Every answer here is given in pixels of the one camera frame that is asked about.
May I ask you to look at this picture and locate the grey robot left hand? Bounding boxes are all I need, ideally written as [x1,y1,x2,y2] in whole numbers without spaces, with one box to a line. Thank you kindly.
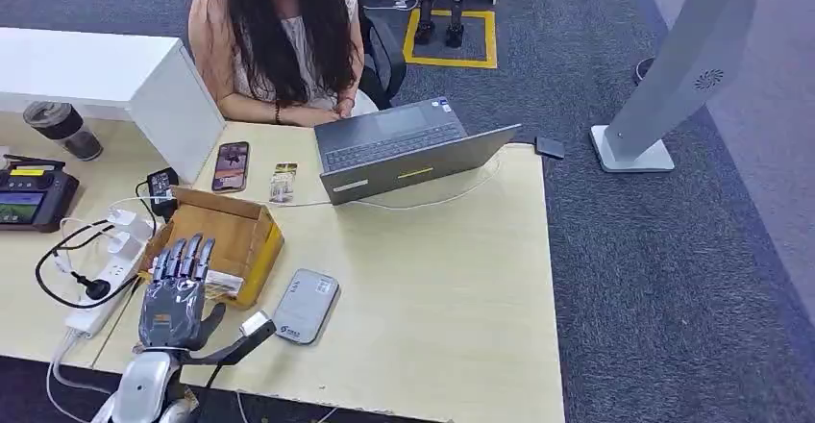
[137,234,228,353]

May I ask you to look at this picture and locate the white power strip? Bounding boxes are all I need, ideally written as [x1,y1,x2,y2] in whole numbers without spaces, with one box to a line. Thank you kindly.
[63,258,149,339]

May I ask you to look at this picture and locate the white plug charger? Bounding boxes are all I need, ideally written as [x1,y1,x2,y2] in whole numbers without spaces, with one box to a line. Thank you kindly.
[105,208,138,229]
[107,230,154,261]

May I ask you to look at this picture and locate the brown cardboard box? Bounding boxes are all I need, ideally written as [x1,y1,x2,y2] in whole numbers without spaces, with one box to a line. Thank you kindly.
[137,186,286,311]

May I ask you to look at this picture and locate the black power adapter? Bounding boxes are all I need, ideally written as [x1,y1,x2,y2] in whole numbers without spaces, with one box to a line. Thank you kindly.
[145,166,182,221]

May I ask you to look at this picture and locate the flat grey card reader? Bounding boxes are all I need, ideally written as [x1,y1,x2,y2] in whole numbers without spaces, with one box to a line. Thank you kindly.
[271,268,341,346]

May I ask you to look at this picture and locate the smartphone with dark screen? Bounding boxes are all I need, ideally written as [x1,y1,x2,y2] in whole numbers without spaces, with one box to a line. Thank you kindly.
[210,140,252,194]

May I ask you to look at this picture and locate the small clear packet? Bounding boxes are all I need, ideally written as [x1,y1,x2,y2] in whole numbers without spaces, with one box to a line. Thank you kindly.
[268,162,300,206]

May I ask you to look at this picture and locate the black remote controller with screen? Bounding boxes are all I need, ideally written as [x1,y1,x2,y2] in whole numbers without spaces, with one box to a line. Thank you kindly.
[0,153,82,235]

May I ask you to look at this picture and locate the dark lidded tumbler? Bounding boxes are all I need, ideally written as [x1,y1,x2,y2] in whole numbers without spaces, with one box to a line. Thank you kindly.
[22,100,105,162]

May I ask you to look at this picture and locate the white desk partition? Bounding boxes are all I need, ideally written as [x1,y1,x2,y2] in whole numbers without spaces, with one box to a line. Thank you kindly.
[0,26,228,185]

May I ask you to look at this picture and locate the grey laptop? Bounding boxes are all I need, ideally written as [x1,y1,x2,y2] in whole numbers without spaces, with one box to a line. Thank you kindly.
[312,95,524,208]

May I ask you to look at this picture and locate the person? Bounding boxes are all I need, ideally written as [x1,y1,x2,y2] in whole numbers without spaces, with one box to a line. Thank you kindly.
[187,0,381,129]

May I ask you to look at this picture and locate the black office chair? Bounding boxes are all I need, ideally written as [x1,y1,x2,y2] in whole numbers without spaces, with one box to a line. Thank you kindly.
[358,7,408,112]

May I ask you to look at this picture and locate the yellow floor tape square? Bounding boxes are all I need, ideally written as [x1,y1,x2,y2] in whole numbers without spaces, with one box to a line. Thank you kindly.
[402,8,499,70]

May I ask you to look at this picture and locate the black standing robot legs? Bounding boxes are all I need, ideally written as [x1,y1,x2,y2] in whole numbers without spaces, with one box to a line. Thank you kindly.
[412,0,478,50]

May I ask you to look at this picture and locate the small black floor object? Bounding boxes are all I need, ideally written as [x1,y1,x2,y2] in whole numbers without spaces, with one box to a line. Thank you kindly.
[533,136,567,161]

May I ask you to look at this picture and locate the white kiosk stand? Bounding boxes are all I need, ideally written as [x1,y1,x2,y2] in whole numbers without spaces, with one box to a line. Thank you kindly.
[588,0,794,175]

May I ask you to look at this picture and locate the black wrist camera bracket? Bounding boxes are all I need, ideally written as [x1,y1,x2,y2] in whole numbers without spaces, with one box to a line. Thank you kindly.
[181,319,278,368]

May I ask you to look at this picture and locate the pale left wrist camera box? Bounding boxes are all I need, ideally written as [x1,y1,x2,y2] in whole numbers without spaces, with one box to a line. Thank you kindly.
[239,310,273,338]

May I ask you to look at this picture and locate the black looped cable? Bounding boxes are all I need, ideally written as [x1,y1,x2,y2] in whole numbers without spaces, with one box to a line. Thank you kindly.
[34,181,160,311]

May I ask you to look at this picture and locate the white power strip cord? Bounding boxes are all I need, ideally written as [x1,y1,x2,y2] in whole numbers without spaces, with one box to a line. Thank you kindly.
[44,329,117,423]

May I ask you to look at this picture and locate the white floor cable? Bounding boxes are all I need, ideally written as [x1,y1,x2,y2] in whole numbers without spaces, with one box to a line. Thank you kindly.
[361,0,422,13]

